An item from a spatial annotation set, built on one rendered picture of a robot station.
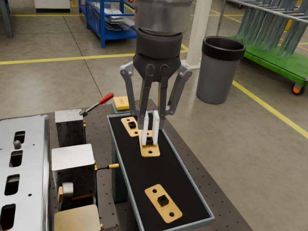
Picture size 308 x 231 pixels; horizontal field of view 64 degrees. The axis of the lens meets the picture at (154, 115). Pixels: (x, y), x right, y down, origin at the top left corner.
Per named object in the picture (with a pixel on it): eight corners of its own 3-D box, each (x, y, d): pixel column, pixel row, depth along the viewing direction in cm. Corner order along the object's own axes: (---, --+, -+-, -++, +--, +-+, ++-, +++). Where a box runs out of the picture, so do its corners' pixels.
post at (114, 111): (110, 189, 105) (110, 101, 81) (128, 185, 108) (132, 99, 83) (114, 204, 100) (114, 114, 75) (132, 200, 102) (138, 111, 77)
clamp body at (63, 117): (66, 180, 108) (54, 111, 87) (93, 175, 111) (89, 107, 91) (66, 194, 102) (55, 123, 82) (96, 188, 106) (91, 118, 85)
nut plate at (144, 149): (138, 131, 57) (138, 127, 56) (154, 131, 57) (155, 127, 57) (141, 157, 50) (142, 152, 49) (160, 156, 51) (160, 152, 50)
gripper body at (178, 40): (180, 23, 44) (173, 71, 49) (132, 20, 42) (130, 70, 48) (191, 36, 38) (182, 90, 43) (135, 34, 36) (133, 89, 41)
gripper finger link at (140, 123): (145, 109, 48) (130, 108, 47) (143, 129, 50) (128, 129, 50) (145, 105, 49) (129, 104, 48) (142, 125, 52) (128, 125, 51)
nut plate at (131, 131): (120, 119, 70) (120, 116, 69) (133, 117, 71) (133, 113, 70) (130, 137, 63) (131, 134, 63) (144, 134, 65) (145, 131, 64)
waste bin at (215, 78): (184, 89, 337) (195, 36, 296) (215, 85, 356) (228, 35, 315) (205, 109, 300) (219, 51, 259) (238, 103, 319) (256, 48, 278)
